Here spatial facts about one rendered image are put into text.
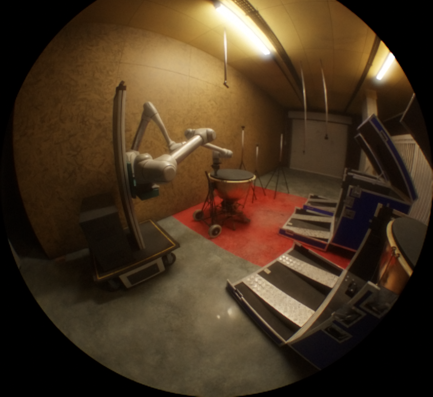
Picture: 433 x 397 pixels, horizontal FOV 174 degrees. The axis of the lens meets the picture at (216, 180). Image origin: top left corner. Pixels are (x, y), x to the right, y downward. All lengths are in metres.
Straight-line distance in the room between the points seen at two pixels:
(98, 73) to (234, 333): 3.04
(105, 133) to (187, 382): 2.53
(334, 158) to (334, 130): 1.34
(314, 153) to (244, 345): 7.50
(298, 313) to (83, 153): 2.68
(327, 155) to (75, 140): 8.29
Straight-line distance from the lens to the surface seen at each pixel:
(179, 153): 1.07
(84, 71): 2.27
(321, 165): 7.73
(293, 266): 1.75
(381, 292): 0.64
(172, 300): 1.48
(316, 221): 2.67
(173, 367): 1.34
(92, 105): 2.08
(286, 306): 1.38
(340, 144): 7.76
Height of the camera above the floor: 1.31
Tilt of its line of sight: 17 degrees down
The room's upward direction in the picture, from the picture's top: 1 degrees clockwise
